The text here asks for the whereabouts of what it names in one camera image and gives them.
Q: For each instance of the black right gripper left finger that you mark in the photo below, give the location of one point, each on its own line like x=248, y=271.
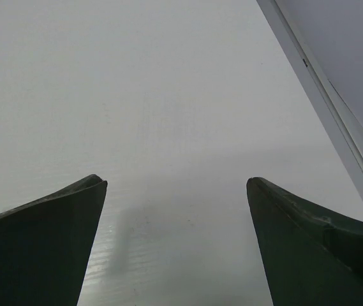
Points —
x=45, y=244

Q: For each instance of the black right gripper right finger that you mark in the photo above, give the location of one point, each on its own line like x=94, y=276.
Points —
x=311, y=255

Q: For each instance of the white enclosure side panel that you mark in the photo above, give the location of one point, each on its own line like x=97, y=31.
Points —
x=323, y=41

